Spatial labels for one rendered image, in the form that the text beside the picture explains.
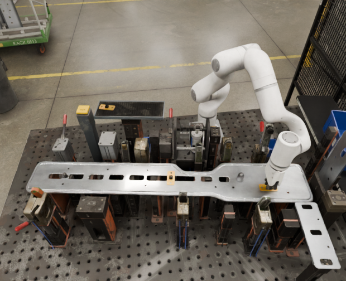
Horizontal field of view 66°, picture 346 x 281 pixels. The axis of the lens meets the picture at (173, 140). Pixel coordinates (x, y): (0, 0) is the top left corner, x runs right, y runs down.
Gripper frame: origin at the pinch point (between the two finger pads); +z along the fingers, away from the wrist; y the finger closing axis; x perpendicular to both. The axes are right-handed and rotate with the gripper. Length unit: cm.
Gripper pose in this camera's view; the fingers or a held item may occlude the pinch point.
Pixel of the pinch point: (269, 184)
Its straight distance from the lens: 135.1
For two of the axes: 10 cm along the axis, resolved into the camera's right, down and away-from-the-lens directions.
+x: 10.0, 0.1, -0.3
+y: -0.3, 7.3, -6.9
